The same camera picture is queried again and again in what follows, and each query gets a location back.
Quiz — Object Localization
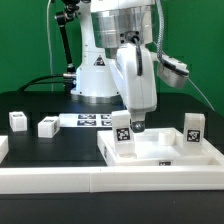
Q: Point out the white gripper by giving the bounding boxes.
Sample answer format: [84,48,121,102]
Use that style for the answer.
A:
[109,44,157,133]

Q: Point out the white square table top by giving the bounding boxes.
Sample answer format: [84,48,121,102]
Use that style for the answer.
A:
[97,128,224,166]

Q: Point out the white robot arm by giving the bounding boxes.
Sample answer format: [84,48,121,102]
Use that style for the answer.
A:
[66,0,157,132]

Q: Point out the white marker sheet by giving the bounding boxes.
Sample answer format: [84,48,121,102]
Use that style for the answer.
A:
[59,113,112,127]

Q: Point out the white U-shaped fence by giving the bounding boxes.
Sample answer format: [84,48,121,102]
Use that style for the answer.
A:
[0,134,224,195]

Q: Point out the black cables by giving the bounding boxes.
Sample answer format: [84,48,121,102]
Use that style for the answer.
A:
[18,73,73,92]

